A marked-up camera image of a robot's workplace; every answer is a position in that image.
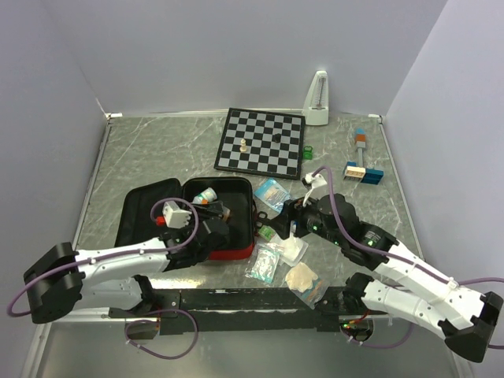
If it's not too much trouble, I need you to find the teal swab zip bag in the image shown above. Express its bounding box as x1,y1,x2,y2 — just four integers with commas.
245,243,280,284

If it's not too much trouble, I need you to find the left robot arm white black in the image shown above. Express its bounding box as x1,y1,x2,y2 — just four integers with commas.
24,198,231,324

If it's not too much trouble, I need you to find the green small box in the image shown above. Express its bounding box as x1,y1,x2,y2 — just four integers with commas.
258,225,276,242

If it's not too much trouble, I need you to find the white medicine bottle green label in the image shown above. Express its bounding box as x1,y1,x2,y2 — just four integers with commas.
192,187,217,205

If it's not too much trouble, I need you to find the blue white brick block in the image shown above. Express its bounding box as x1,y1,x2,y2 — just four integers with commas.
343,161,384,185

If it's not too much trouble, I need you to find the black red medicine kit case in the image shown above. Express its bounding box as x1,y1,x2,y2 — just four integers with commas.
114,176,257,261

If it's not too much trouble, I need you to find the brown medicine bottle orange label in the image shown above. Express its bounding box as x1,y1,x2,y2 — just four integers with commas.
222,206,232,222

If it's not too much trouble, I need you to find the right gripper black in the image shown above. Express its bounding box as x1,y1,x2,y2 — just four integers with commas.
268,190,345,246

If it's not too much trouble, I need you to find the black white chessboard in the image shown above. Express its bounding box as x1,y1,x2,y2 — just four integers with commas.
213,108,306,180

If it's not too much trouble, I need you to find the white gauze pad bag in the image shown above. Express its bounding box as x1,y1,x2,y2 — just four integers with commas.
271,232,309,267

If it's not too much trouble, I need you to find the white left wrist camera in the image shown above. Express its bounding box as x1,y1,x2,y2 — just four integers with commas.
155,201,192,229

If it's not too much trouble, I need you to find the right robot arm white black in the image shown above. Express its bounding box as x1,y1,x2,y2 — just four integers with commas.
269,194,503,363

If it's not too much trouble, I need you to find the beige gloves plastic bag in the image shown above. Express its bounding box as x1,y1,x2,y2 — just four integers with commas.
285,262,328,309

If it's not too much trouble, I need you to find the white metronome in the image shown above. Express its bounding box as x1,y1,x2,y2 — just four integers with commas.
302,70,329,126

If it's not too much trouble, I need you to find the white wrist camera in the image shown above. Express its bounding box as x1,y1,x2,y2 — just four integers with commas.
155,201,192,229
302,173,328,206

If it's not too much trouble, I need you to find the blue white gauze packet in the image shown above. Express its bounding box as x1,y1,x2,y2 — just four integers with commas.
254,178,291,213

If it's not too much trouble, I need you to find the blue orange grey brick stick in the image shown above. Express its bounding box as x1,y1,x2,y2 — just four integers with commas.
354,128,366,167

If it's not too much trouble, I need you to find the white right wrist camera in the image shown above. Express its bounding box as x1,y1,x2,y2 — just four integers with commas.
302,173,328,206

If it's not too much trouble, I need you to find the white chess pawn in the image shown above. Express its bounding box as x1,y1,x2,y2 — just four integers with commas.
239,139,248,154

